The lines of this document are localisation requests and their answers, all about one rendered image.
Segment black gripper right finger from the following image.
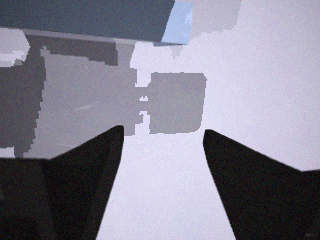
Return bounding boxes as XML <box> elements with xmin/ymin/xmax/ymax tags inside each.
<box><xmin>203</xmin><ymin>129</ymin><xmax>320</xmax><ymax>240</ymax></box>

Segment low clear corner walls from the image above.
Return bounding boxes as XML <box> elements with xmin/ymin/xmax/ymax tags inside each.
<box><xmin>0</xmin><ymin>26</ymin><xmax>176</xmax><ymax>46</ymax></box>

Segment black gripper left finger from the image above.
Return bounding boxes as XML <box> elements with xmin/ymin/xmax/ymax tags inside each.
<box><xmin>0</xmin><ymin>125</ymin><xmax>124</xmax><ymax>240</ymax></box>

